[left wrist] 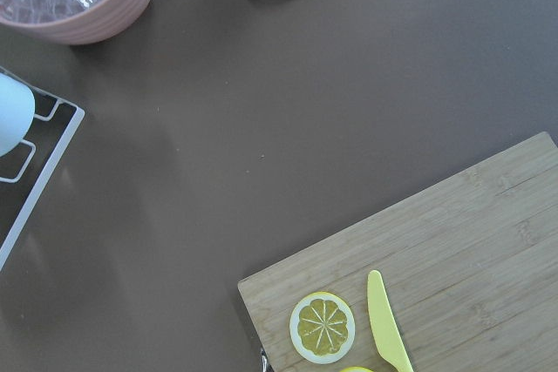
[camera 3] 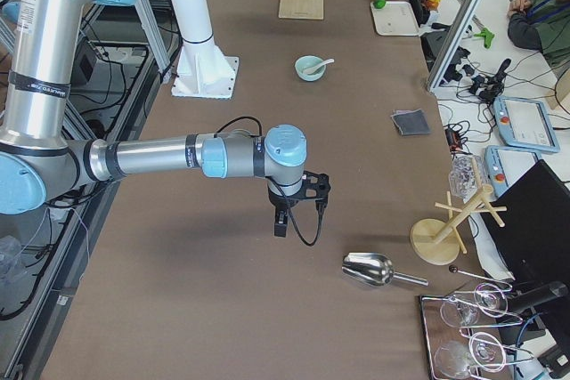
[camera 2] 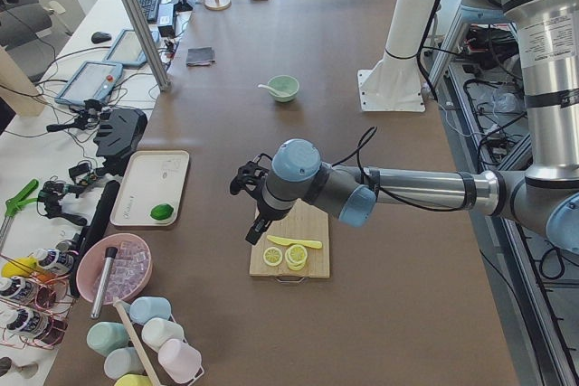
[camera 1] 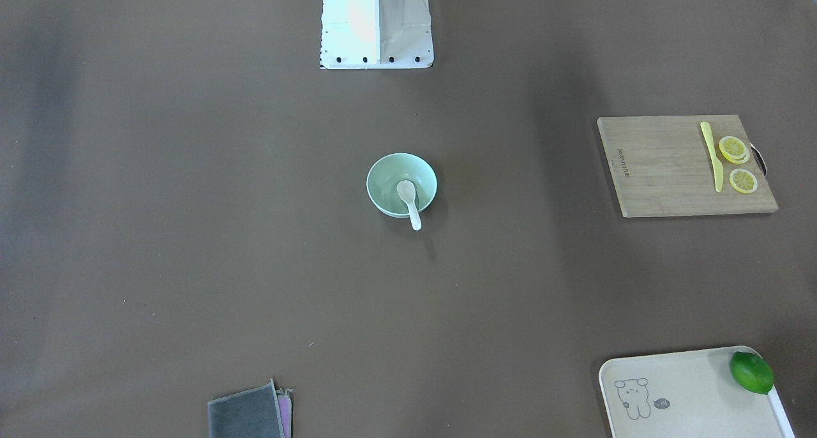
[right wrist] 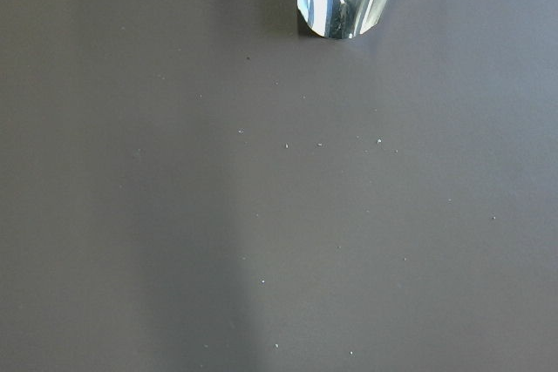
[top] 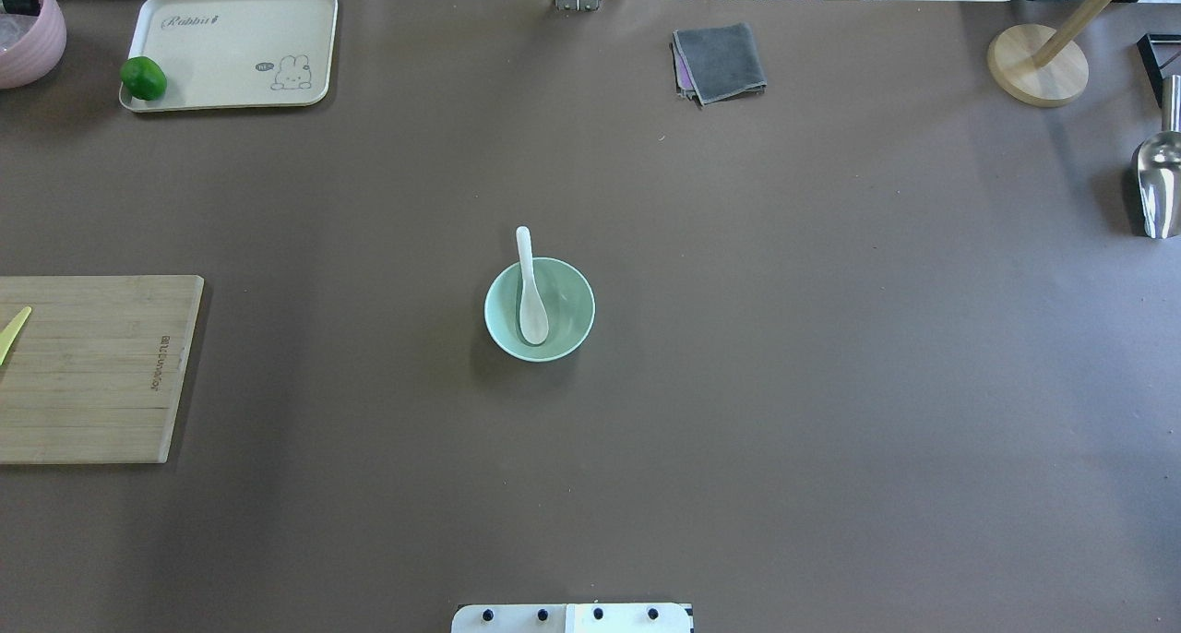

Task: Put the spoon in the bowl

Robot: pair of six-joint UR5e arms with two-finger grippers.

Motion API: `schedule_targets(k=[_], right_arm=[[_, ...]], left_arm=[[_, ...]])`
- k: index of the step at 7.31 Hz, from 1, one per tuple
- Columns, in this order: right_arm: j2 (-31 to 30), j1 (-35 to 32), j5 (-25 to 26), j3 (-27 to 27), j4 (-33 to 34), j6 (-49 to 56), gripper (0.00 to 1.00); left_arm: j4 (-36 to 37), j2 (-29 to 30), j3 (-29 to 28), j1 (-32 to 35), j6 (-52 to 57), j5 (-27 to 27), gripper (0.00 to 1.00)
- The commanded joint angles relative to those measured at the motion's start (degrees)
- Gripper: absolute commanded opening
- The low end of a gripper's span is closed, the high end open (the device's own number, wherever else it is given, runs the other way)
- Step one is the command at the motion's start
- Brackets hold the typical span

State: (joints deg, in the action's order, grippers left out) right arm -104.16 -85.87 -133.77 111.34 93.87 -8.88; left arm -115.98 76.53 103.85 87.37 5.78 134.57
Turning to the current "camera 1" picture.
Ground white spoon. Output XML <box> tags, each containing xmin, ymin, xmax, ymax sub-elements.
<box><xmin>396</xmin><ymin>179</ymin><xmax>421</xmax><ymax>231</ymax></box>

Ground light green bowl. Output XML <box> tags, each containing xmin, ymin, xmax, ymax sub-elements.
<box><xmin>366</xmin><ymin>153</ymin><xmax>438</xmax><ymax>218</ymax></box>

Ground grey folded cloth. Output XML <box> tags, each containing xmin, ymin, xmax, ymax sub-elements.
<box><xmin>207</xmin><ymin>379</ymin><xmax>294</xmax><ymax>437</ymax></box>

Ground bamboo cutting board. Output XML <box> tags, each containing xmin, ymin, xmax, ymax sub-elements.
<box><xmin>596</xmin><ymin>115</ymin><xmax>779</xmax><ymax>218</ymax></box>

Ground yellow plastic knife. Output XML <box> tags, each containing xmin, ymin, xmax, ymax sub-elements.
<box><xmin>700</xmin><ymin>121</ymin><xmax>724</xmax><ymax>193</ymax></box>

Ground stacked lemon slices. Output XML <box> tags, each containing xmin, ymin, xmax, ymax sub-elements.
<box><xmin>718</xmin><ymin>135</ymin><xmax>751</xmax><ymax>165</ymax></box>

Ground single lemon slice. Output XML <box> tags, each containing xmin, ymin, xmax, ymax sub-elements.
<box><xmin>729</xmin><ymin>168</ymin><xmax>759</xmax><ymax>194</ymax></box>

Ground cream rabbit tray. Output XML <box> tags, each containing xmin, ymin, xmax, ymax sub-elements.
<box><xmin>598</xmin><ymin>345</ymin><xmax>794</xmax><ymax>437</ymax></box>

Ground green lime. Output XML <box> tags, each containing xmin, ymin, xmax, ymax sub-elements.
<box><xmin>729</xmin><ymin>351</ymin><xmax>774</xmax><ymax>395</ymax></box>

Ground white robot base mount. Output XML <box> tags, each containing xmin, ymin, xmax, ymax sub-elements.
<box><xmin>319</xmin><ymin>0</ymin><xmax>435</xmax><ymax>70</ymax></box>

